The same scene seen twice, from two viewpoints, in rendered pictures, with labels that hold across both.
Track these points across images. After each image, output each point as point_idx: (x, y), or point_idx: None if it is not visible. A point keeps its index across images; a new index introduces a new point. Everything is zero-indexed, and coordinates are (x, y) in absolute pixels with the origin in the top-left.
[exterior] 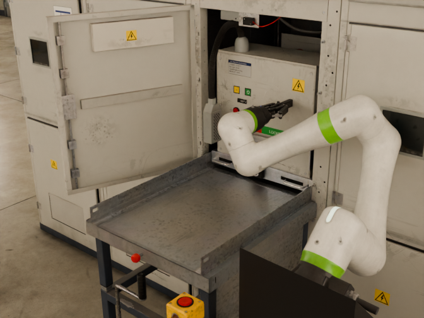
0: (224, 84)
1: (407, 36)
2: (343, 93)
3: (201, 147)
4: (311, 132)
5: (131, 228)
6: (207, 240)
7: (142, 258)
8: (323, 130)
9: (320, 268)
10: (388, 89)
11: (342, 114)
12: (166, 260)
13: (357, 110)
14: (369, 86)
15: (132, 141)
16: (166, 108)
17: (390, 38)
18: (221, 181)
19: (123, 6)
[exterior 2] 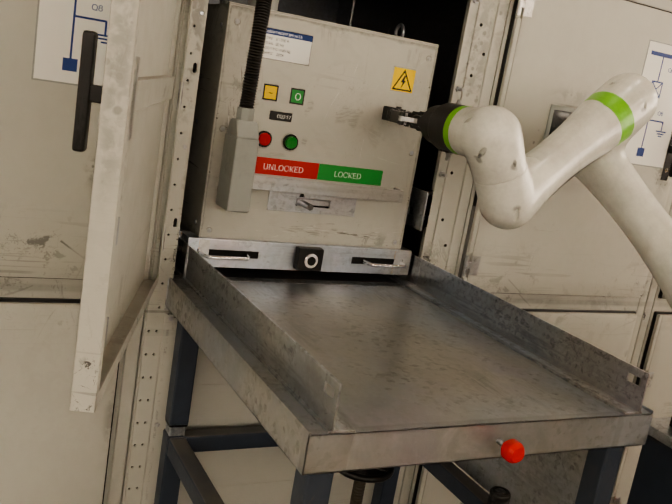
0: (239, 82)
1: (596, 0)
2: (504, 87)
3: (177, 233)
4: (610, 130)
5: (403, 406)
6: (507, 371)
7: (495, 451)
8: (623, 126)
9: None
10: (563, 79)
11: (641, 98)
12: (564, 422)
13: (654, 92)
14: (541, 75)
15: (128, 221)
16: (152, 135)
17: (577, 1)
18: (267, 292)
19: None
